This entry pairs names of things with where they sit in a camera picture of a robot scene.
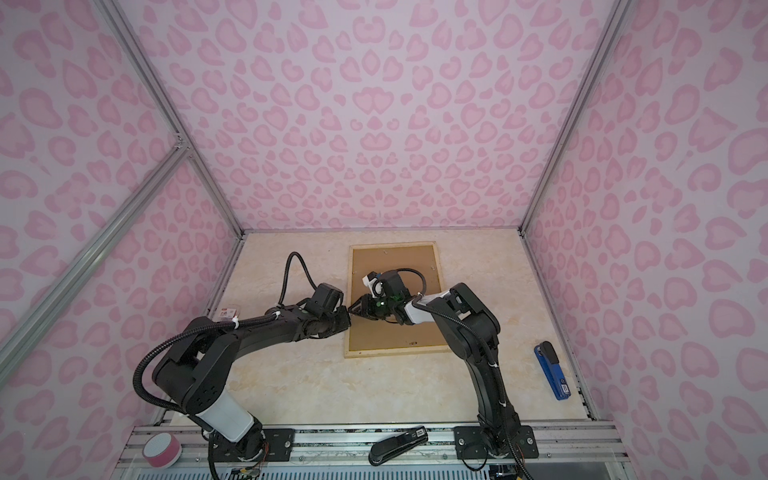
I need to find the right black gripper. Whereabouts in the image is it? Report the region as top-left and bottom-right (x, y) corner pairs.
(349, 295), (397, 323)

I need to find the brown frame backing board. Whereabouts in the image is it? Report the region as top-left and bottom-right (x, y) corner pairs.
(348, 245), (448, 353)

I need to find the light wooden picture frame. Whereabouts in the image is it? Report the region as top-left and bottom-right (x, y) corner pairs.
(343, 241), (451, 359)

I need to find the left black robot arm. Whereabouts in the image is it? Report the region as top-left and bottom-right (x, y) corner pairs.
(150, 283), (351, 460)

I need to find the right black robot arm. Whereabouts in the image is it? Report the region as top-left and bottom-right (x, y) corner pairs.
(350, 268), (522, 461)

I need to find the small clear pin box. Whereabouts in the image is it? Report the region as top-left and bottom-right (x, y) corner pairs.
(216, 307), (238, 322)

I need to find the black stapler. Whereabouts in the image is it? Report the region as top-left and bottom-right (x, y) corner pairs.
(368, 426), (429, 467)

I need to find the blue stapler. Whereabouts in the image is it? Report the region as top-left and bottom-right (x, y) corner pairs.
(534, 341), (571, 401)

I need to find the pink white tape roll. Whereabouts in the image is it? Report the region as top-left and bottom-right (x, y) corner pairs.
(142, 432), (182, 469)

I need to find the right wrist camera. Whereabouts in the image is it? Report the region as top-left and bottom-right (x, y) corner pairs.
(363, 272), (383, 298)

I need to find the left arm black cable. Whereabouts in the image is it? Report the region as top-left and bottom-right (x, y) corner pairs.
(131, 250), (319, 415)

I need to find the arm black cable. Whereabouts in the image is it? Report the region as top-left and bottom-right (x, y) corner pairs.
(395, 267), (499, 368)
(131, 250), (319, 415)

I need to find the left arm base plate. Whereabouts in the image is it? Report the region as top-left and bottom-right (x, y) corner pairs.
(211, 428), (296, 463)

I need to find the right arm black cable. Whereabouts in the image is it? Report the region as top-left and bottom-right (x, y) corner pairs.
(395, 267), (499, 368)

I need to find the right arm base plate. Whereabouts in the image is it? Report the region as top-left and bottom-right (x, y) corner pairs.
(453, 425), (540, 460)

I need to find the aluminium mounting rail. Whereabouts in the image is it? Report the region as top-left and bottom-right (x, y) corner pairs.
(115, 420), (637, 479)

